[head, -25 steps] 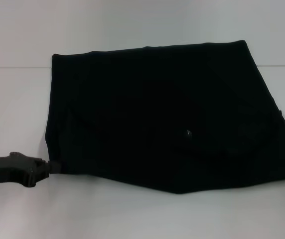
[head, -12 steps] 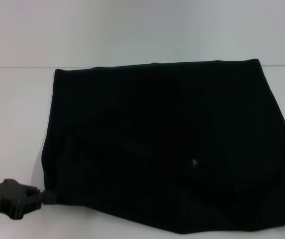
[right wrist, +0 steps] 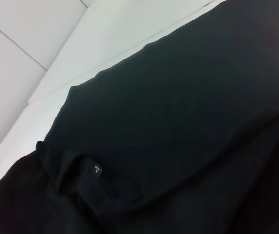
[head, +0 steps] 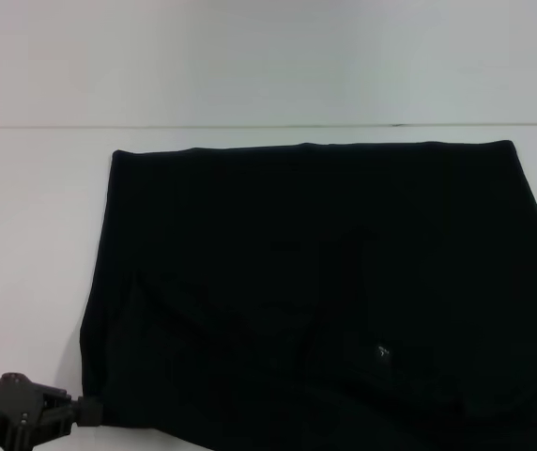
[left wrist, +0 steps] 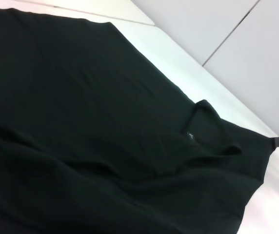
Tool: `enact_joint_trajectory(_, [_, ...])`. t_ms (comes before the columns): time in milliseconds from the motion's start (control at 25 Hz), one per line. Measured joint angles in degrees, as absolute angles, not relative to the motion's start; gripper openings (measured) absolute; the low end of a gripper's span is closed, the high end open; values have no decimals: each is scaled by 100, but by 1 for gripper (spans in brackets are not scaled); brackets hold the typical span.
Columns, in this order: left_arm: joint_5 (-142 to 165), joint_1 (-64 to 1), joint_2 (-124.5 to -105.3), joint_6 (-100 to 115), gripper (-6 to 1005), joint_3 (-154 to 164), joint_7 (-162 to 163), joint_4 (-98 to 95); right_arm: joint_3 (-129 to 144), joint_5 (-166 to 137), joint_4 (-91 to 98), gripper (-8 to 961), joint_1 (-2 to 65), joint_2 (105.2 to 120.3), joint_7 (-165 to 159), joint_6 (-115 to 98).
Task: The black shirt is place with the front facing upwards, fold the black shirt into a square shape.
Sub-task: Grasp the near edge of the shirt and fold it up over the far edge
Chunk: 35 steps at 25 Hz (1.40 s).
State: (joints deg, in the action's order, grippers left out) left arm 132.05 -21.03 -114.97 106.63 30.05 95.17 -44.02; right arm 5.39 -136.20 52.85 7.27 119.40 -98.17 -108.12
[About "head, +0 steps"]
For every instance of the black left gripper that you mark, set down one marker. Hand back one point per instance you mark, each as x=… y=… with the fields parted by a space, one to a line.
x=10 y=409

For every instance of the black t-shirt with FREE print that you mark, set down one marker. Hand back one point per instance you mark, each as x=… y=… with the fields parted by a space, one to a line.
x=325 y=291

